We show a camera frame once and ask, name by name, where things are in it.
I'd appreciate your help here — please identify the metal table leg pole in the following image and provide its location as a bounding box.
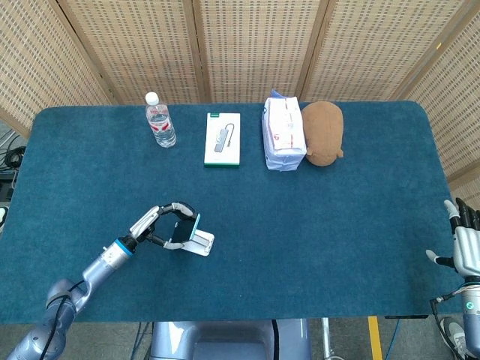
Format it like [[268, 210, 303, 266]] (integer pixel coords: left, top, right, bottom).
[[320, 317, 335, 360]]

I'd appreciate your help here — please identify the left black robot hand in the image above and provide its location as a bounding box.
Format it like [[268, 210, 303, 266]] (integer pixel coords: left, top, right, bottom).
[[127, 201, 200, 252]]

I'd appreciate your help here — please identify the blue felt table mat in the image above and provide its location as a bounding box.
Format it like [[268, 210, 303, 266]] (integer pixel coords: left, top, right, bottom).
[[0, 100, 463, 326]]

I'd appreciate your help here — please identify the grey white sneaker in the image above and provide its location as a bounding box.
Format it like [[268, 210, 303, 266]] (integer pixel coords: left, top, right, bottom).
[[441, 316, 468, 358]]

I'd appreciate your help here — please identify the black cable bundle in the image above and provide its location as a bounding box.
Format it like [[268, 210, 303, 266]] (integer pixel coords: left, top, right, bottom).
[[0, 145, 28, 170]]

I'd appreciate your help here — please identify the clear plastic water bottle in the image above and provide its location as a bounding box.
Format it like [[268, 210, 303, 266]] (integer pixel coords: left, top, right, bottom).
[[145, 91, 177, 149]]

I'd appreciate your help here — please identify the woven bamboo folding screen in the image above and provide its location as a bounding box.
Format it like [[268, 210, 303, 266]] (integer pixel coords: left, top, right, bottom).
[[0, 0, 480, 203]]

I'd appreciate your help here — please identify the black smartphone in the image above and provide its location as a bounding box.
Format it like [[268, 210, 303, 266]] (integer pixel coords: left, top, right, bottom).
[[170, 212, 202, 245]]

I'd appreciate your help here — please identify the white tissue pack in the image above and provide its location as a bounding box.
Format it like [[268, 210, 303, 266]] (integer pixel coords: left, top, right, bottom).
[[261, 88, 308, 172]]

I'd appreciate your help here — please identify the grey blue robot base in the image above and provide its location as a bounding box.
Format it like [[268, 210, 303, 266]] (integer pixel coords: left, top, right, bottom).
[[148, 318, 313, 360]]

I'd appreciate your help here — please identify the white green USB hub box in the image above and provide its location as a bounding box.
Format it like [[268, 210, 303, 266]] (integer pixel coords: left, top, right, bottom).
[[203, 112, 242, 169]]

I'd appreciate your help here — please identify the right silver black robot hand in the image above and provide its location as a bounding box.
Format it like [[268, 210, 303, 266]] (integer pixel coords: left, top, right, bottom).
[[425, 198, 480, 278]]

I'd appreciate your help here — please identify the white folding phone stand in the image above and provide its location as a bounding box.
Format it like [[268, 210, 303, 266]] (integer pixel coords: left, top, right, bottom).
[[172, 220, 216, 258]]

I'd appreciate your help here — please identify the brown plush toy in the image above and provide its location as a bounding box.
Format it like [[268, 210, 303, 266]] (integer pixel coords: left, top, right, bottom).
[[301, 100, 345, 167]]

